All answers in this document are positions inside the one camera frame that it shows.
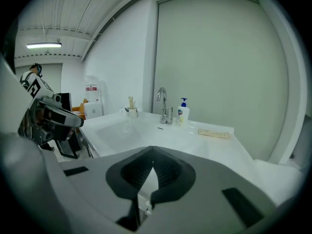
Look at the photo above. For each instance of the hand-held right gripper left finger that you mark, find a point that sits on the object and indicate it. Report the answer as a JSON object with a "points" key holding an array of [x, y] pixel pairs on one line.
{"points": [[92, 179]]}

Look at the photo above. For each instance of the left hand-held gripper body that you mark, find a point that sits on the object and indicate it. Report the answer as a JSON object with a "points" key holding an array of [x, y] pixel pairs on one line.
{"points": [[36, 89]]}

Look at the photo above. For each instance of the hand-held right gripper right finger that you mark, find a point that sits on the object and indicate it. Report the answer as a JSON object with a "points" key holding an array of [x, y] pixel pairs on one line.
{"points": [[209, 186]]}

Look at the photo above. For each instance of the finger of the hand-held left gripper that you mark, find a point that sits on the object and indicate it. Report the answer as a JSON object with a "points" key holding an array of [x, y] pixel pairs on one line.
{"points": [[58, 134], [70, 118]]}

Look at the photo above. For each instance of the orange seat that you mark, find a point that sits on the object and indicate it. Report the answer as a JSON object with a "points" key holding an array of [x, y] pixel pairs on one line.
{"points": [[79, 110]]}

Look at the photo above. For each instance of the ceiling tube light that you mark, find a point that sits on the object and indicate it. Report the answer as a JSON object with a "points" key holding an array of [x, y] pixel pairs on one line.
{"points": [[44, 45]]}

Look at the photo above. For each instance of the white washbasin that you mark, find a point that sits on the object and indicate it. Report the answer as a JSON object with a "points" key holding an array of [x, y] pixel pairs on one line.
{"points": [[185, 142]]}

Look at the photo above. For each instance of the clear glass cup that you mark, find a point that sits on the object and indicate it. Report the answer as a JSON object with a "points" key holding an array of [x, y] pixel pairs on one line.
{"points": [[123, 111]]}

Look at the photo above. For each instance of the white cup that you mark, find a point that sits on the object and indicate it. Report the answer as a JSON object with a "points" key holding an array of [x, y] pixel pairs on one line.
{"points": [[133, 113]]}

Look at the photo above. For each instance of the white pump soap bottle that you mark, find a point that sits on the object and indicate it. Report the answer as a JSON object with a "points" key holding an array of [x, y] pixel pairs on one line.
{"points": [[182, 116]]}

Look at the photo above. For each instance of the chrome faucet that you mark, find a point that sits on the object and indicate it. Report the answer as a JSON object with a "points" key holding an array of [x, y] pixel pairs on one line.
{"points": [[164, 106]]}

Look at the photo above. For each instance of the large grey blind window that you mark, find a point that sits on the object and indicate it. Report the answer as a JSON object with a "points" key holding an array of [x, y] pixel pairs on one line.
{"points": [[219, 77]]}

